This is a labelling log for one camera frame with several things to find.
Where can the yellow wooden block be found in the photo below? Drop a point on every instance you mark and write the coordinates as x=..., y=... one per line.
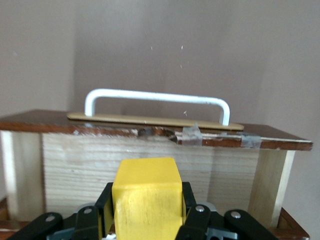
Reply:
x=147, y=200

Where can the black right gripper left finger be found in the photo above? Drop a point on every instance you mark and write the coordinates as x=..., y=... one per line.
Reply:
x=85, y=225

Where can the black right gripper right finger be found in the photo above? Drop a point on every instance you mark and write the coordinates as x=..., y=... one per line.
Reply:
x=200, y=225

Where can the grey tape piece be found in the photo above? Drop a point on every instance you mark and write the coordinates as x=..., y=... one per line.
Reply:
x=251, y=141

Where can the dark brown wooden cabinet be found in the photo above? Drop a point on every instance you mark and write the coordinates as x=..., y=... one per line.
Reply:
x=292, y=225

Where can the clear tape piece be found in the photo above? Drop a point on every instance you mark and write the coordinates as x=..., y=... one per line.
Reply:
x=192, y=136

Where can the light wood drawer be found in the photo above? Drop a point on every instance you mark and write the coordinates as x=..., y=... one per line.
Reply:
x=100, y=162

